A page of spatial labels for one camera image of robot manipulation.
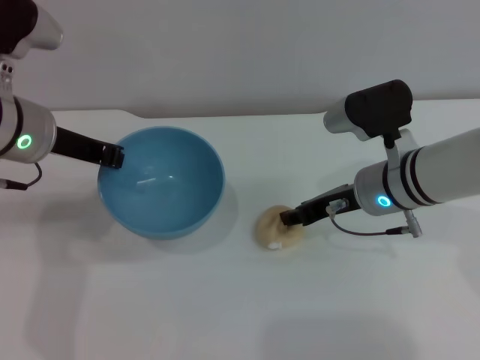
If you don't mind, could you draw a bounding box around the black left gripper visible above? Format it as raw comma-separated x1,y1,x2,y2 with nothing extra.
50,127,126,170

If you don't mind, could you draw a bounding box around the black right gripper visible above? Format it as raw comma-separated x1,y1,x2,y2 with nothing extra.
279,183,363,228

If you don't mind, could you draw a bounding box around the beige egg yolk pastry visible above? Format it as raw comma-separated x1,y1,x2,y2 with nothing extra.
255,204,306,252

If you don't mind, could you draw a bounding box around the blue ceramic bowl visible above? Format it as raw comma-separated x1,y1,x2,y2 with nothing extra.
97,126,227,242

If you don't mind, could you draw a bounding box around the dark right wrist cable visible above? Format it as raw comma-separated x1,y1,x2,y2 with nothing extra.
325,199,424,239

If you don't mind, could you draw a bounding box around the dark wrist cable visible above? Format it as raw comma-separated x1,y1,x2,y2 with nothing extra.
325,199,424,239
0,161,43,191

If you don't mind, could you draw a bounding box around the dark left wrist cable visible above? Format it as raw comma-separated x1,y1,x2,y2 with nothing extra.
0,161,43,191

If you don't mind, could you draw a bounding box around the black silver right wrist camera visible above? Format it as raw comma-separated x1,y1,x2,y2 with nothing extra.
322,79,418,168

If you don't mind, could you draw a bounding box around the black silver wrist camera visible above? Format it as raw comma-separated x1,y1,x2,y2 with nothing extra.
0,0,65,99
322,79,418,168

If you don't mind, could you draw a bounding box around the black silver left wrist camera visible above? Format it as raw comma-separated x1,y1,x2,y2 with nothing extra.
0,0,65,99

